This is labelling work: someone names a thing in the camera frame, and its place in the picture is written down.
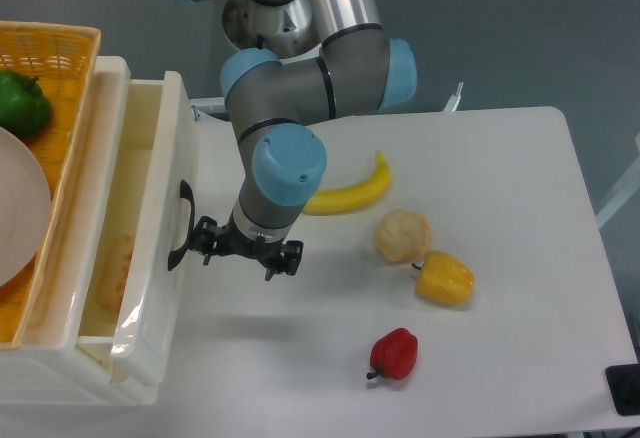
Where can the round bread roll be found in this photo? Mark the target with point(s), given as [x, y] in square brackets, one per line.
[403, 235]

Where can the green bell pepper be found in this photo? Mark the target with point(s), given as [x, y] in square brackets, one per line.
[25, 110]

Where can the yellow woven basket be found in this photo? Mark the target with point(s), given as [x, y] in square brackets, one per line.
[63, 57]

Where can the yellow banana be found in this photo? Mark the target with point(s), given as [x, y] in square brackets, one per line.
[354, 197]

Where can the white drawer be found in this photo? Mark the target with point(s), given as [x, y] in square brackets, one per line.
[157, 152]

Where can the long toasted bread piece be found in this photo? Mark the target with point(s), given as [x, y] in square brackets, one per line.
[112, 283]

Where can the yellow bell pepper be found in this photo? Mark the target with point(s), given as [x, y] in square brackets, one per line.
[444, 279]

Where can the white plastic drawer cabinet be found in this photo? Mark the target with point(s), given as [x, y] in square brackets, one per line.
[54, 363]

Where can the red bell pepper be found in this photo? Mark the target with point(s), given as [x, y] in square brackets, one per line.
[393, 356]

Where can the black device at table edge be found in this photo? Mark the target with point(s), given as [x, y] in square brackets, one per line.
[624, 385]

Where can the beige round plate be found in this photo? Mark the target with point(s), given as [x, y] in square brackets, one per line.
[25, 204]

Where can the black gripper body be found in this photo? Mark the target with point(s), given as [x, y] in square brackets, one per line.
[231, 241]

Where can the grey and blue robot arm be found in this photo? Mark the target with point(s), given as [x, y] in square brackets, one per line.
[272, 106]

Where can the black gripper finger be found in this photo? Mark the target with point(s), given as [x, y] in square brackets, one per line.
[208, 239]
[283, 258]

